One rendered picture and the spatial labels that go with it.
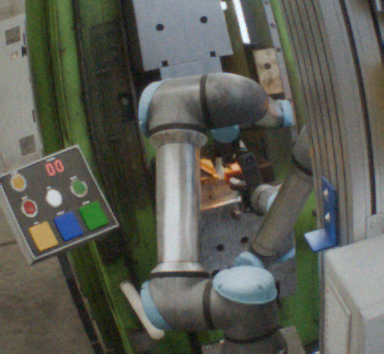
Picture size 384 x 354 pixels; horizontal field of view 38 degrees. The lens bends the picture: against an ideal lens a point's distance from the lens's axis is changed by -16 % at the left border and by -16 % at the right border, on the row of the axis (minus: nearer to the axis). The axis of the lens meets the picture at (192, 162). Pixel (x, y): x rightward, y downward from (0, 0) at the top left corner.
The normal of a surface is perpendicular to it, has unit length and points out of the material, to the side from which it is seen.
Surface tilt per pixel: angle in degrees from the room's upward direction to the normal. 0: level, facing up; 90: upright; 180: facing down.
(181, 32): 90
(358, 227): 90
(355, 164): 90
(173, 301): 57
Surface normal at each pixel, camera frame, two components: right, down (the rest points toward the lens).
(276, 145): 0.29, 0.18
